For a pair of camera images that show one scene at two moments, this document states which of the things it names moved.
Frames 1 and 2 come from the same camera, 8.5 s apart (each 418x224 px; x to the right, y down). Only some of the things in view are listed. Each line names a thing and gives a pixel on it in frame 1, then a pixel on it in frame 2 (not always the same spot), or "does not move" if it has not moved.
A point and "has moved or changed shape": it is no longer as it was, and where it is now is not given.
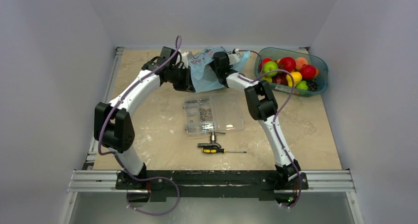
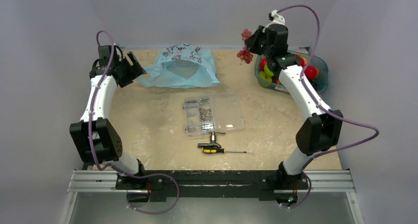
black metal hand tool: [213, 138] does not move
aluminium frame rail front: [105, 181] does not move
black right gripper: [217, 64] -> [258, 40]
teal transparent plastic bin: [278, 53] does not move
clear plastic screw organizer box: [221, 113] does not move
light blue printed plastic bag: [203, 76] has moved or changed shape
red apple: [308, 71] does not move
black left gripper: [187, 85] -> [135, 70]
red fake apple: [264, 60] does not move
